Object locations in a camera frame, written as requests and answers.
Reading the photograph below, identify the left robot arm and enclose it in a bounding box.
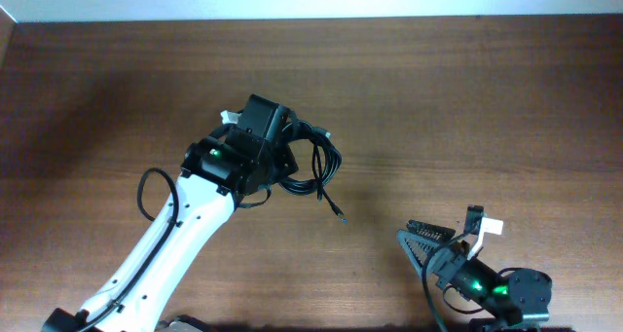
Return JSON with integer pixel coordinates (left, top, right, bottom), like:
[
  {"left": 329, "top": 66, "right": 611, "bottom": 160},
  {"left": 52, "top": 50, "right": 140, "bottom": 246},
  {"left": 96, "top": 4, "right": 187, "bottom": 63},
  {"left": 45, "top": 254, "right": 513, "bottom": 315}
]
[{"left": 42, "top": 94, "right": 298, "bottom": 331}]

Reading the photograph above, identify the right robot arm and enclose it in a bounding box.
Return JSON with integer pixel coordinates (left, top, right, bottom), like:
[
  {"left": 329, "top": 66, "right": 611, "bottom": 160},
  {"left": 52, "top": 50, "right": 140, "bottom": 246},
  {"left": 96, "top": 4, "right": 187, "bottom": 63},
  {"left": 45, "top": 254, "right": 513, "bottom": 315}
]
[{"left": 396, "top": 205, "right": 553, "bottom": 331}]

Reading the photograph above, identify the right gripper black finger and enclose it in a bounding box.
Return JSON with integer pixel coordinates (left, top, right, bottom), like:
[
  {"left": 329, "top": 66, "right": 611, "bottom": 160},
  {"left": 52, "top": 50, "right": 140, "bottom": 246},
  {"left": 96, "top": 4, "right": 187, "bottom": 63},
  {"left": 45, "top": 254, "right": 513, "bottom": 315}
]
[
  {"left": 407, "top": 220, "right": 456, "bottom": 240},
  {"left": 396, "top": 230, "right": 445, "bottom": 277}
]

